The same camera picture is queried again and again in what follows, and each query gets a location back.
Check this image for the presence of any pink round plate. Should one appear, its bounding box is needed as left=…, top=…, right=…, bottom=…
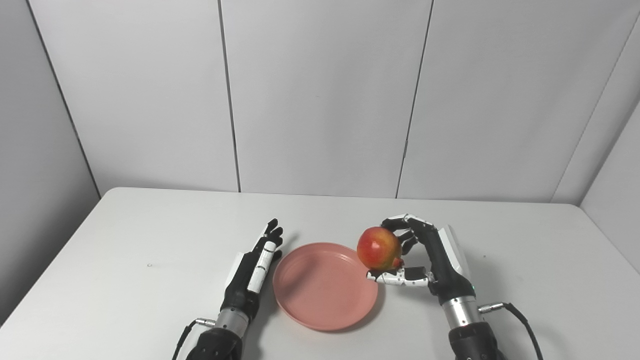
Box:
left=273, top=242, right=379, bottom=332

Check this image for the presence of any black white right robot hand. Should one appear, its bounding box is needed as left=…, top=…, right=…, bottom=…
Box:
left=367, top=214, right=476, bottom=306

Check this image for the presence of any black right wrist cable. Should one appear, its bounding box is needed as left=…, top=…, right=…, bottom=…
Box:
left=478, top=302, right=545, bottom=360

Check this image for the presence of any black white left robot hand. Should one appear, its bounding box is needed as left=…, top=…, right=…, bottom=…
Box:
left=220, top=218, right=284, bottom=322

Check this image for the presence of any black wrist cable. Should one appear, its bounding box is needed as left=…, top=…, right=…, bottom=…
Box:
left=172, top=317, right=217, bottom=360
left=478, top=302, right=545, bottom=360

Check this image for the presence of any red yellow pomegranate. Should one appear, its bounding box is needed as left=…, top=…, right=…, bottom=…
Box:
left=356, top=226, right=405, bottom=272

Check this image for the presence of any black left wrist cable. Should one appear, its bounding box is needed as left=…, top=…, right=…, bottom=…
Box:
left=172, top=317, right=217, bottom=360

